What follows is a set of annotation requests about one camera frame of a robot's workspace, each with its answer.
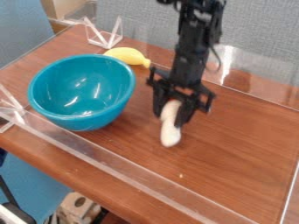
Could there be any clear acrylic back barrier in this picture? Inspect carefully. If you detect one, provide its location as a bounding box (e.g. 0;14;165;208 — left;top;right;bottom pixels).
125;38;299;111

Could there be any white toy mushroom red cap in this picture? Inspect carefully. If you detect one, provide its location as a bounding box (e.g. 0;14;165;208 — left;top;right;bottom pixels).
160;100;181;147

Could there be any clear acrylic triangle bracket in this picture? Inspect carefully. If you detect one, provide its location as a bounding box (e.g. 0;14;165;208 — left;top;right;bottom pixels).
83;17;123;49

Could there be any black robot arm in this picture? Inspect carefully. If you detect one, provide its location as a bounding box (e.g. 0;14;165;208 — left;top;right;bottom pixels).
147;0;227;128

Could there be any clear acrylic left bracket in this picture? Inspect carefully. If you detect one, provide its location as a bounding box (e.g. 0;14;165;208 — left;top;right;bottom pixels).
0;84;25;134

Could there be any blue plastic bowl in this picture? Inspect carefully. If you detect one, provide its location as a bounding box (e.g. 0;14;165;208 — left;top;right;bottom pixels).
27;54;136;131

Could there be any grey block under table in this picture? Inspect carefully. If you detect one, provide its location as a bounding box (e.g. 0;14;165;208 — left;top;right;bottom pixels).
56;192;101;224

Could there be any yellow toy banana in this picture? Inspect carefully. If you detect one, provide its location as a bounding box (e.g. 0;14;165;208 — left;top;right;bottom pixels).
104;47;151;68

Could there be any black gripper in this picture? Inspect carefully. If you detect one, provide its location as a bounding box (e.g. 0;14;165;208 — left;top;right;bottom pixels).
145;66;216;128

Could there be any clear acrylic barrier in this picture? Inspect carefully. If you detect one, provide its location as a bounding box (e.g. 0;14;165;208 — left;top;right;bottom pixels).
125;38;299;111
15;110;256;224

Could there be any clear acrylic front barrier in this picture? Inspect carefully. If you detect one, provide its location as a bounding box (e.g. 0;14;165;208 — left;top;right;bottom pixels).
15;110;256;224

